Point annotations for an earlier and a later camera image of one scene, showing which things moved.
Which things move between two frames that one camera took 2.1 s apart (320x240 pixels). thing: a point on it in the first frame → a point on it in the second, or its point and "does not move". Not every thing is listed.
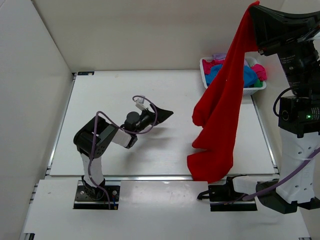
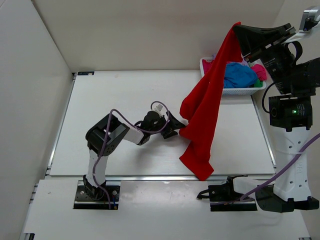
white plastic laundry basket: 247,91 does not move
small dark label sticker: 85,73 does not move
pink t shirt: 207,65 does not move
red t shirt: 218,112 → 197,106
